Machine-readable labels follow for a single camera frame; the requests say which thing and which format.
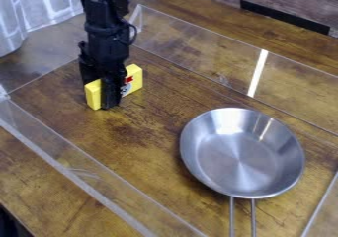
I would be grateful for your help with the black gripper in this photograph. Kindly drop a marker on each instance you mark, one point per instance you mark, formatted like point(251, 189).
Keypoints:
point(105, 47)

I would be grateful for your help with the yellow butter block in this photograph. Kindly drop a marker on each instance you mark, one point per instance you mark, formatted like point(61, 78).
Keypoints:
point(133, 84)

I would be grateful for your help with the silver metal pan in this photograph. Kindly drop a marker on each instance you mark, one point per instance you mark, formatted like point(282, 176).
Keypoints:
point(242, 153)

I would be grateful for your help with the white grey curtain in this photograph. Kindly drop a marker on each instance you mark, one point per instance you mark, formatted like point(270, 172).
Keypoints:
point(22, 16)

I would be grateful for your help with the clear acrylic barrier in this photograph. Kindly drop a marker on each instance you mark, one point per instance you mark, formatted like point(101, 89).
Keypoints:
point(93, 173)

